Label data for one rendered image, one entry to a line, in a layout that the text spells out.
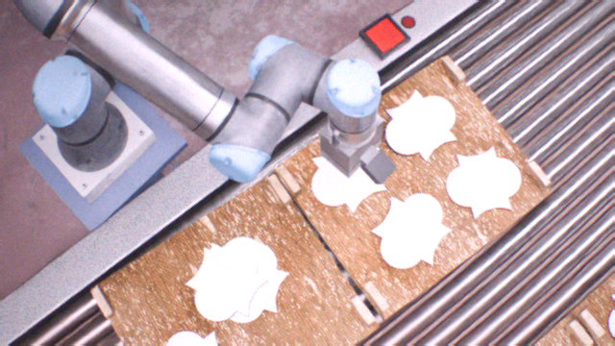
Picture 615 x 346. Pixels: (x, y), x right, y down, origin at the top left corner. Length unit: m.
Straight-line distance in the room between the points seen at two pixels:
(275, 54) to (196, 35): 1.58
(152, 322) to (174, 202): 0.24
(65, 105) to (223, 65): 1.30
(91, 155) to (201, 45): 1.22
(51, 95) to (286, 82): 0.48
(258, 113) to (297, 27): 1.60
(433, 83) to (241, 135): 0.58
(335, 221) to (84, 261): 0.49
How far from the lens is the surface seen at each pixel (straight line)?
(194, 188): 1.52
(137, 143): 1.58
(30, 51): 2.87
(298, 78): 1.13
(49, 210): 2.61
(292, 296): 1.43
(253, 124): 1.10
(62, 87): 1.42
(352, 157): 1.25
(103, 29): 1.06
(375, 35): 1.61
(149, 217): 1.52
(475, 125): 1.54
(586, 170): 1.59
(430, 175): 1.49
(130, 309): 1.47
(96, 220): 1.60
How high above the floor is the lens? 2.34
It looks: 71 degrees down
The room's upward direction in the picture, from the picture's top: 6 degrees counter-clockwise
